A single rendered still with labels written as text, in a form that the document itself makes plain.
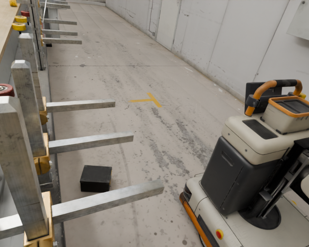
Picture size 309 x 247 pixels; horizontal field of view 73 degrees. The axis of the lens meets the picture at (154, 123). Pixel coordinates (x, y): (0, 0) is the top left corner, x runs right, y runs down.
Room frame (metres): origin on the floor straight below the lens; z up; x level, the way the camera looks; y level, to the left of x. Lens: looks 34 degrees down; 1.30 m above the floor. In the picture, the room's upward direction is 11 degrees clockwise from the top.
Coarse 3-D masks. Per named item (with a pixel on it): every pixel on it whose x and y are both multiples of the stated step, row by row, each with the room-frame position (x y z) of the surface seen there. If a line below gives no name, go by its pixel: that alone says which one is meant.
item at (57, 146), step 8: (88, 136) 0.54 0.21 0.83; (96, 136) 0.55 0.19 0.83; (104, 136) 0.56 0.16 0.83; (112, 136) 0.57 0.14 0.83; (120, 136) 0.58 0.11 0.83; (128, 136) 0.59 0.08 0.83; (56, 144) 0.48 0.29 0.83; (64, 144) 0.48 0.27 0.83; (72, 144) 0.49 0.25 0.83; (80, 144) 0.50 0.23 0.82; (88, 144) 0.52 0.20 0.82; (96, 144) 0.53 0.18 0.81; (104, 144) 0.54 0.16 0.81; (112, 144) 0.56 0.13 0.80; (56, 152) 0.47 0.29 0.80
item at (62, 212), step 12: (156, 180) 0.40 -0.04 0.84; (108, 192) 0.33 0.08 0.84; (120, 192) 0.34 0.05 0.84; (132, 192) 0.34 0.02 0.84; (144, 192) 0.35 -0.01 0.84; (156, 192) 0.37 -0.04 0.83; (60, 204) 0.27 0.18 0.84; (72, 204) 0.28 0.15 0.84; (84, 204) 0.28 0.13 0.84; (96, 204) 0.29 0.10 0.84; (108, 204) 0.30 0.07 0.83; (120, 204) 0.32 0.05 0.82; (12, 216) 0.23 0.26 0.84; (60, 216) 0.25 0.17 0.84; (72, 216) 0.26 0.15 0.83; (0, 228) 0.20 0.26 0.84; (12, 228) 0.21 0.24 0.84
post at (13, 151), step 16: (0, 112) 0.19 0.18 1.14; (16, 112) 0.20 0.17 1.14; (0, 128) 0.19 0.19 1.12; (16, 128) 0.20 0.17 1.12; (0, 144) 0.19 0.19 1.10; (16, 144) 0.20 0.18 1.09; (0, 160) 0.18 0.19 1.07; (16, 160) 0.19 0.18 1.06; (32, 160) 0.22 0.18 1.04; (16, 176) 0.19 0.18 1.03; (32, 176) 0.20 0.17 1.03; (16, 192) 0.19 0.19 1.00; (32, 192) 0.20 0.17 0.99; (16, 208) 0.18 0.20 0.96; (32, 208) 0.19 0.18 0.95; (32, 224) 0.19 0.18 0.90
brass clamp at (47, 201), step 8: (48, 192) 0.29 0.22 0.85; (48, 200) 0.27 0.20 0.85; (48, 208) 0.25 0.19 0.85; (48, 216) 0.24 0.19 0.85; (48, 224) 0.22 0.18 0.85; (24, 232) 0.20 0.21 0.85; (48, 232) 0.20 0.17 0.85; (24, 240) 0.18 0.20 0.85; (32, 240) 0.19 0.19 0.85; (40, 240) 0.19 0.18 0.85; (48, 240) 0.19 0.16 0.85
